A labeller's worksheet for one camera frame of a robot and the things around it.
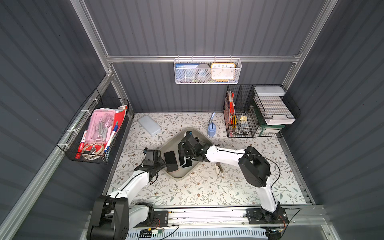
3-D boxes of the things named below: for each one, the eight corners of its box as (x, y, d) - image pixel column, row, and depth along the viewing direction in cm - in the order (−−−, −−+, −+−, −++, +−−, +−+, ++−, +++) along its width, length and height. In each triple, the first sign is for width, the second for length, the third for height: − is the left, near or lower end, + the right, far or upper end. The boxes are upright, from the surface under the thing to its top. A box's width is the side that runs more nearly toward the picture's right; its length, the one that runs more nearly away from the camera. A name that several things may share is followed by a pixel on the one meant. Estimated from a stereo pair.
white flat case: (152, 137, 108) (151, 135, 106) (138, 121, 118) (137, 119, 116) (162, 131, 112) (161, 129, 110) (147, 116, 122) (146, 114, 120)
